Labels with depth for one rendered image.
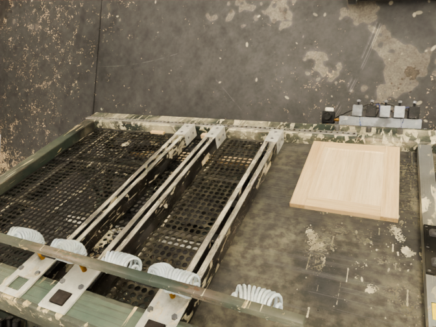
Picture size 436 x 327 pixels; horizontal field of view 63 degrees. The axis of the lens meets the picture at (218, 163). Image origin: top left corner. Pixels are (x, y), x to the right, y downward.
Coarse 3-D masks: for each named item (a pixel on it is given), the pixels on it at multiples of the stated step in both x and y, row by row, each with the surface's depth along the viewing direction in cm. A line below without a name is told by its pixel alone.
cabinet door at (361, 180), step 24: (336, 144) 166; (360, 144) 163; (312, 168) 152; (336, 168) 150; (360, 168) 148; (384, 168) 145; (312, 192) 139; (336, 192) 137; (360, 192) 135; (384, 192) 132; (360, 216) 126; (384, 216) 122
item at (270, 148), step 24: (264, 144) 165; (264, 168) 152; (240, 192) 138; (240, 216) 130; (216, 240) 116; (168, 264) 92; (192, 264) 109; (216, 264) 113; (168, 312) 92; (192, 312) 101
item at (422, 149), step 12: (420, 156) 144; (432, 156) 143; (420, 168) 138; (432, 168) 137; (420, 180) 132; (432, 180) 131; (420, 192) 127; (432, 192) 126; (420, 204) 123; (432, 204) 120; (420, 216) 120; (432, 216) 116; (420, 228) 117; (432, 276) 97; (432, 288) 94; (432, 300) 91; (432, 324) 86
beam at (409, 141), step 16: (96, 112) 238; (112, 128) 223; (128, 128) 217; (144, 128) 212; (160, 128) 207; (176, 128) 202; (208, 128) 193; (304, 128) 177; (320, 128) 174; (352, 128) 170; (384, 128) 165; (240, 144) 190; (368, 144) 162; (384, 144) 158; (400, 144) 156; (416, 144) 153; (432, 144) 150
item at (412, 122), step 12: (360, 108) 174; (372, 108) 172; (384, 108) 170; (396, 108) 167; (408, 108) 172; (324, 120) 183; (348, 120) 179; (360, 120) 176; (372, 120) 174; (384, 120) 172; (396, 120) 170; (408, 120) 168; (420, 120) 166
